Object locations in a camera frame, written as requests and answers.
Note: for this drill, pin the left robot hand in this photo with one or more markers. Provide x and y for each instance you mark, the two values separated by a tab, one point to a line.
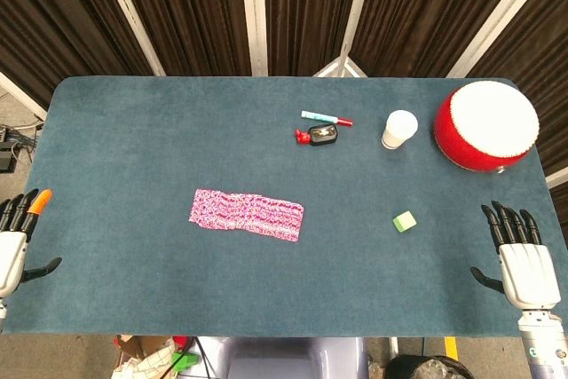
11	259

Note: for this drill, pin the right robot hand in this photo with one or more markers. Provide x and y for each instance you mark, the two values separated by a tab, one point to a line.
528	272

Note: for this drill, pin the pink patterned cloth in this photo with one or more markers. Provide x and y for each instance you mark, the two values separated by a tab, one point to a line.
248	215

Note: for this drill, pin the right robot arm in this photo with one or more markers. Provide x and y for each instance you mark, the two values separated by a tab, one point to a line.
543	343

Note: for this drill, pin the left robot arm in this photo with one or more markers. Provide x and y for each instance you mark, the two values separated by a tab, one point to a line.
2	309

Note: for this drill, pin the black power adapter with cables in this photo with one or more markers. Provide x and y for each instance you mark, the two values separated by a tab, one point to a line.
6	152

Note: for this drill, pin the orange rubber fingertip cover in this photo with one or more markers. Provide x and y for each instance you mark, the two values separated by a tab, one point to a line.
42	201

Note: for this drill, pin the green foam cube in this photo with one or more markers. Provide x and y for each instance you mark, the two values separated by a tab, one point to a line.
404	222

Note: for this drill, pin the black trash bag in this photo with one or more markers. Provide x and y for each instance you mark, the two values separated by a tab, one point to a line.
426	368

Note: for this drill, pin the red white ball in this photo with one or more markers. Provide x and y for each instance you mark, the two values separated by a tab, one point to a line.
483	130

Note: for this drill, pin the cardboard and paper pile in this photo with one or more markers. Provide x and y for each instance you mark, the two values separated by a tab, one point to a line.
142	359

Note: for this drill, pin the white paper cup stack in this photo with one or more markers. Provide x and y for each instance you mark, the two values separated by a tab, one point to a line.
399	128

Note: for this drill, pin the green plastic block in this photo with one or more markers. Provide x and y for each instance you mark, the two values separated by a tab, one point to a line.
184	361

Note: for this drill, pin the dark brown curtain panel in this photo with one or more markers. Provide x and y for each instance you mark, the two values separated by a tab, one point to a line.
426	10
532	55
53	19
186	10
310	6

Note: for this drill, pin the black case with red cap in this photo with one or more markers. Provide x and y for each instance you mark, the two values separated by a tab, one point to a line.
323	136

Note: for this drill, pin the grey robot torso base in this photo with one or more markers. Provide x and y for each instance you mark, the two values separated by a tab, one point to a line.
293	359

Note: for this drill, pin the blue felt table mat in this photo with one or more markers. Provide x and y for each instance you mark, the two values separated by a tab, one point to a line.
266	286

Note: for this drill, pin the teal marker with red cap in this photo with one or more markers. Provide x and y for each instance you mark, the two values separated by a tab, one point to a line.
319	116

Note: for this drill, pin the white screen frame post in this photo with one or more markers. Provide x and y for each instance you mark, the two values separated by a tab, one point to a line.
355	19
501	15
255	15
128	10

